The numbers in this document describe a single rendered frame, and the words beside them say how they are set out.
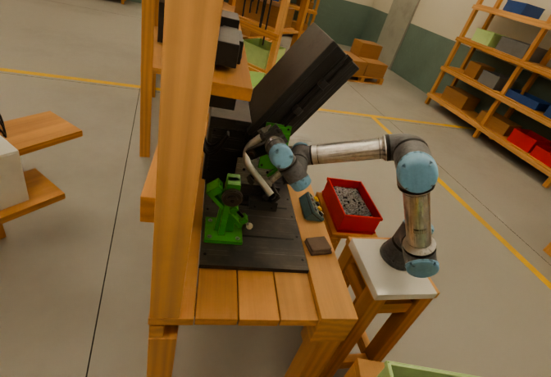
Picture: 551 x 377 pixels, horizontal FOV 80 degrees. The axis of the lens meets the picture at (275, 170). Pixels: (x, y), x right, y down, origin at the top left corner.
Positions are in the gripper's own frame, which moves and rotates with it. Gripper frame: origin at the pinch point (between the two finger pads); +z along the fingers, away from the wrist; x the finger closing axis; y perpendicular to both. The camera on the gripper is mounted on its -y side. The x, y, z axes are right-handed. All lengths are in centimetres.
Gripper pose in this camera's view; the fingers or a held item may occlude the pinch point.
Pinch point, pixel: (262, 135)
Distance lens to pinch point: 139.5
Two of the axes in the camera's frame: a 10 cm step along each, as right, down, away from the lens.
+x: -5.3, -7.6, -3.8
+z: -1.7, -3.4, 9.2
